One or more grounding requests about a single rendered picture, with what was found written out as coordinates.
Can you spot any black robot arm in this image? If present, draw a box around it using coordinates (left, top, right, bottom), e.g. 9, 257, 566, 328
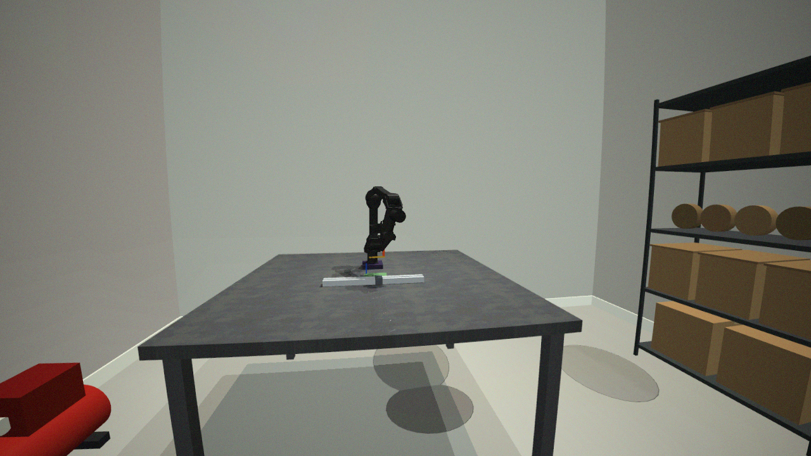
364, 186, 406, 263

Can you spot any light grey metal rail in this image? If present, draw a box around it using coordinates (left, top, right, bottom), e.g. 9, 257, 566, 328
322, 274, 425, 286

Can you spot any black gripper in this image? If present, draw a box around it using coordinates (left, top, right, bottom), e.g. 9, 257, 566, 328
377, 218, 396, 251

